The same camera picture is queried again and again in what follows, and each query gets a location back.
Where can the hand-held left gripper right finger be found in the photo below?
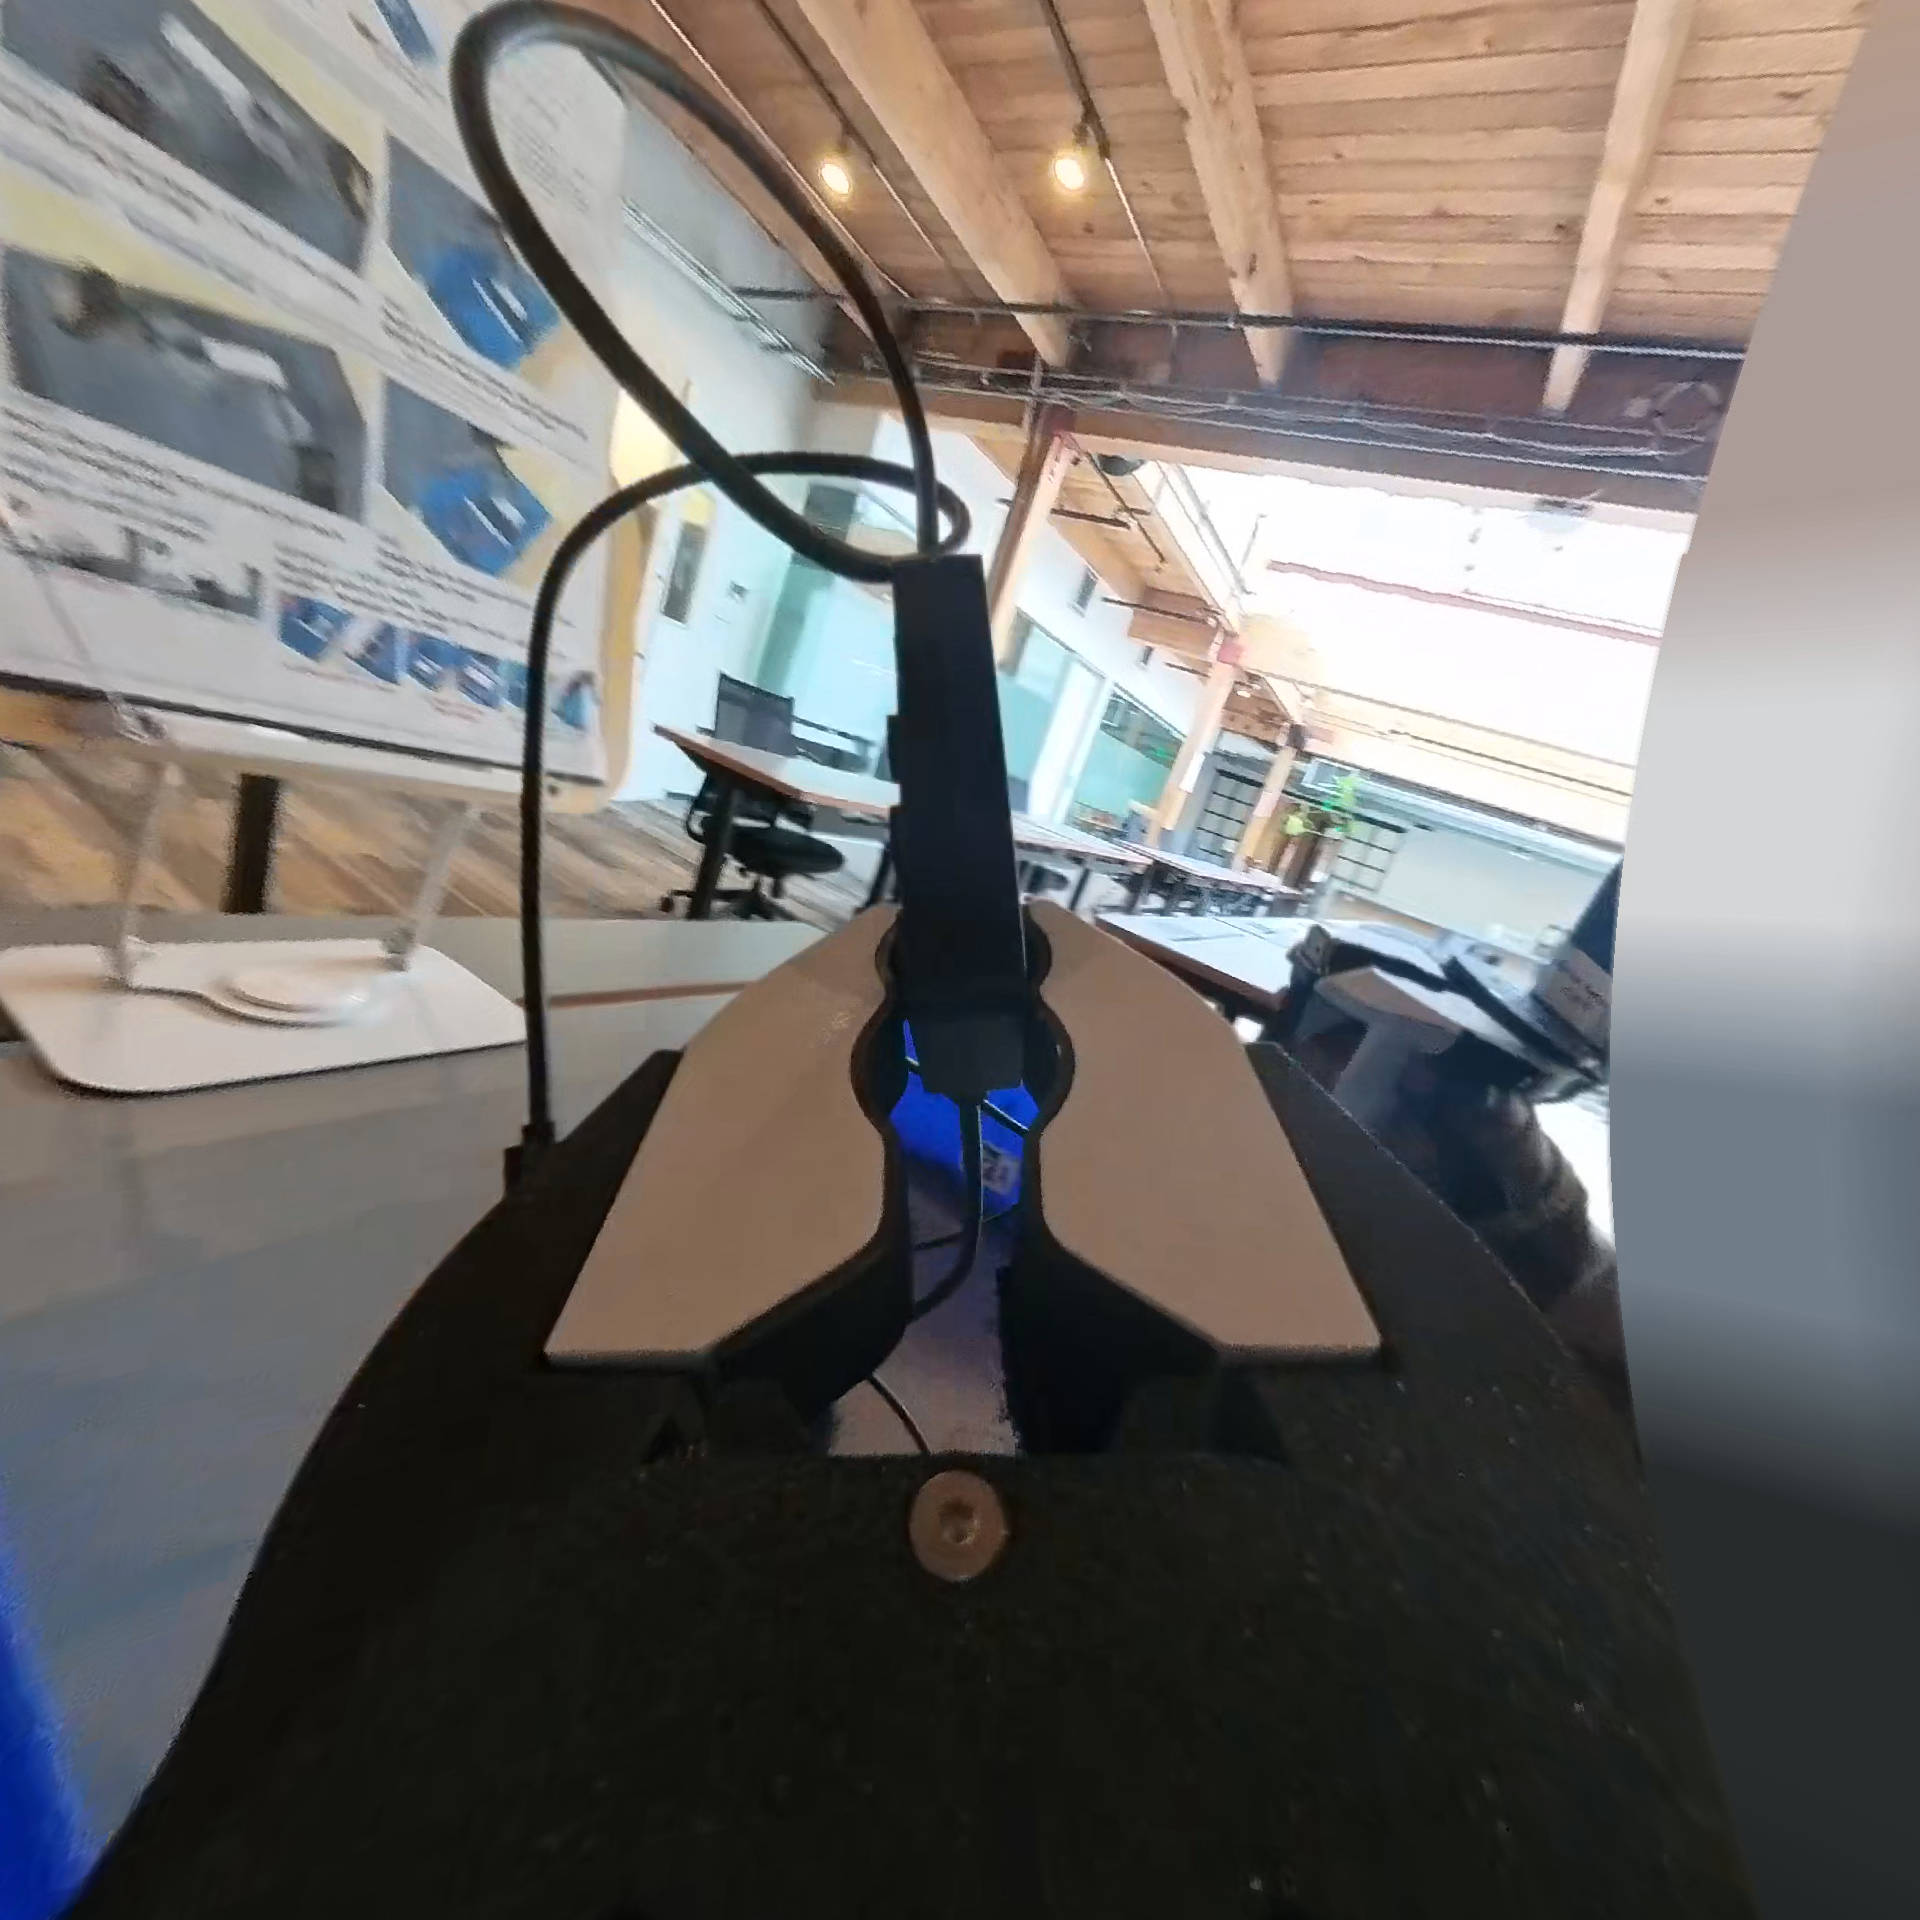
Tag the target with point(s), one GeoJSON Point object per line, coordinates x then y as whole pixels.
{"type": "Point", "coordinates": [1202, 1184]}

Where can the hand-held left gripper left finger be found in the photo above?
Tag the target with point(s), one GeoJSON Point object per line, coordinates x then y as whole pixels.
{"type": "Point", "coordinates": [738, 1184]}

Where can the black usb hub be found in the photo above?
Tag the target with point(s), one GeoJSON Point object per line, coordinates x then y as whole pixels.
{"type": "Point", "coordinates": [955, 812]}

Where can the wooden office desk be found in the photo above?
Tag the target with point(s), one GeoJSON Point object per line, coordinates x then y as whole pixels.
{"type": "Point", "coordinates": [811, 774]}
{"type": "Point", "coordinates": [1202, 947]}

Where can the black office chair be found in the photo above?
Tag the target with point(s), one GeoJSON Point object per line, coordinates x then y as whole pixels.
{"type": "Point", "coordinates": [750, 749]}

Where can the white document stand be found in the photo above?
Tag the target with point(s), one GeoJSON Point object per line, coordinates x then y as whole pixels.
{"type": "Point", "coordinates": [241, 1004]}

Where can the wooden support column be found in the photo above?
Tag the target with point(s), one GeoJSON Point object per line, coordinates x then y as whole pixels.
{"type": "Point", "coordinates": [1028, 525]}

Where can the ceiling spot lamp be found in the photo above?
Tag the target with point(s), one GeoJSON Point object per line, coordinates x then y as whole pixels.
{"type": "Point", "coordinates": [1071, 167]}

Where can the printed paper sheet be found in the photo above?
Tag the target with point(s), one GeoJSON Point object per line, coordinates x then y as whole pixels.
{"type": "Point", "coordinates": [212, 390]}

